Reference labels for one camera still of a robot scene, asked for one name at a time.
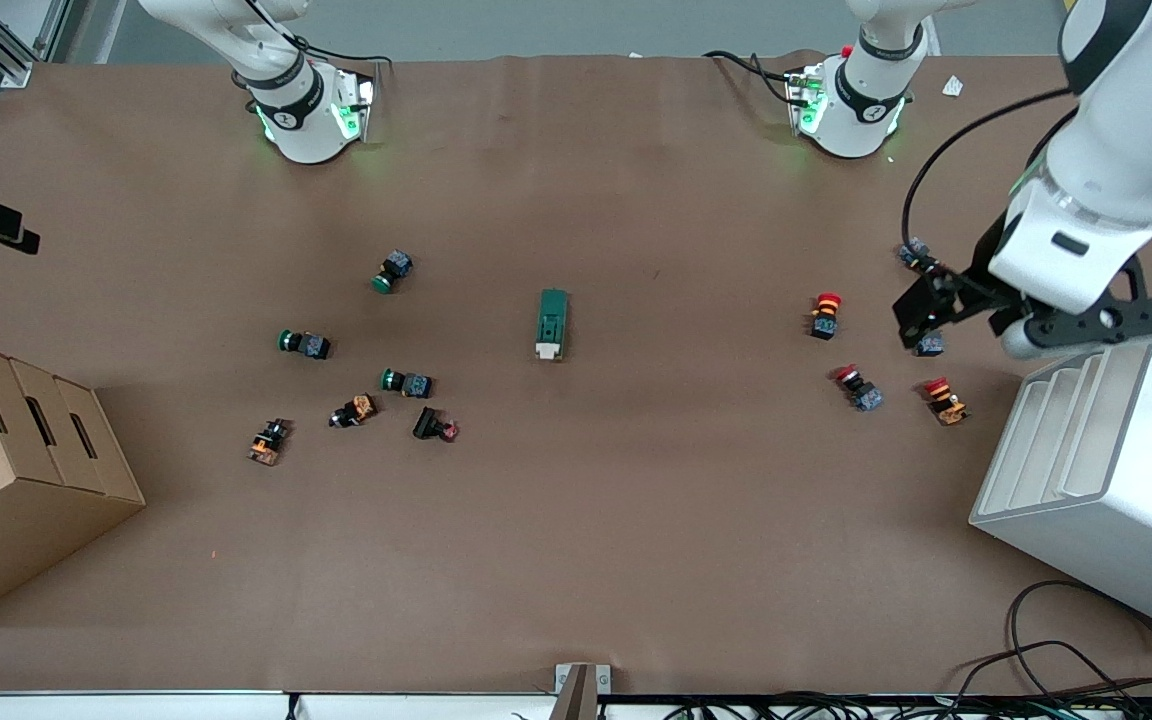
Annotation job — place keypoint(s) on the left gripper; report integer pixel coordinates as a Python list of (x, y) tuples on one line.
[(983, 263)]

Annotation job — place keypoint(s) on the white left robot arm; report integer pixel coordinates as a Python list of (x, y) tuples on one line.
[(1126, 130)]

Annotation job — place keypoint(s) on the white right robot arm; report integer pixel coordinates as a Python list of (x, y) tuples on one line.
[(301, 110)]

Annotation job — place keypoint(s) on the red mushroom pushbutton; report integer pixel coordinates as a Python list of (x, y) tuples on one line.
[(930, 346), (946, 402), (913, 252), (825, 315), (859, 389)]

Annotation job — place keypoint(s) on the white slotted bin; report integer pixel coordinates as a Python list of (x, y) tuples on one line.
[(1116, 470)]

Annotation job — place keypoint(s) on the small white paper scrap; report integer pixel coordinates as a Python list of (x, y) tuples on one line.
[(953, 86)]

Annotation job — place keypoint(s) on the brown cardboard box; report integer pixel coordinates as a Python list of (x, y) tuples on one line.
[(26, 480)]

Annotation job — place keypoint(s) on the green mushroom pushbutton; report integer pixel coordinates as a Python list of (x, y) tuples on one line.
[(408, 383), (306, 345), (394, 270)]

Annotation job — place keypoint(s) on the orange black selector switch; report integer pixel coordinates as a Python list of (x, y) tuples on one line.
[(356, 410), (269, 442)]

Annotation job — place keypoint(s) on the white table edge rail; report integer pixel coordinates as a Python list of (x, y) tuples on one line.
[(136, 706)]

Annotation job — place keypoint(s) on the metal table edge bracket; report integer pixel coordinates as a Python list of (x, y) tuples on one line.
[(581, 680)]

